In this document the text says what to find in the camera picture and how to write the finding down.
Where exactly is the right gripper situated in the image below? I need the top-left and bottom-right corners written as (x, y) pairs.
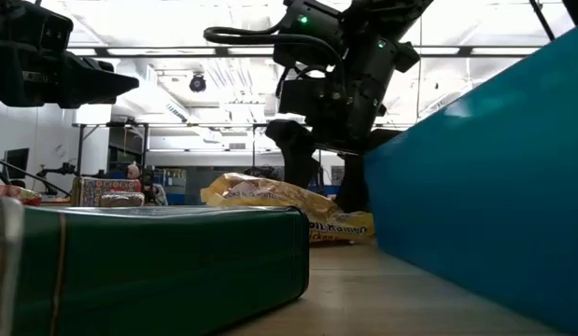
top-left (264, 40), bottom-right (423, 215)

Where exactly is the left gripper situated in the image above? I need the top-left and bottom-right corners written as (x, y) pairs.
top-left (0, 0), bottom-right (141, 109)

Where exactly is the spice jar white lid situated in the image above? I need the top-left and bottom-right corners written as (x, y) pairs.
top-left (99, 191), bottom-right (146, 208)

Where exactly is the red yellow ramen packet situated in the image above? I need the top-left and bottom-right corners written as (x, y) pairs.
top-left (0, 180), bottom-right (43, 207)

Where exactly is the dark green tin box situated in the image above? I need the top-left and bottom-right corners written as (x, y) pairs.
top-left (0, 198), bottom-right (311, 336)

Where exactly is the person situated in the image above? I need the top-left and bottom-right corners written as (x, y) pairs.
top-left (126, 162), bottom-right (169, 206)

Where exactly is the black computer monitor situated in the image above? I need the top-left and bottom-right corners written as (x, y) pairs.
top-left (2, 147), bottom-right (31, 181)

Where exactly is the teal plastic bin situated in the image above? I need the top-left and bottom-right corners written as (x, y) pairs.
top-left (362, 22), bottom-right (578, 335)

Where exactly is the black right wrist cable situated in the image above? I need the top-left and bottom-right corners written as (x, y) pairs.
top-left (203, 25), bottom-right (348, 94)

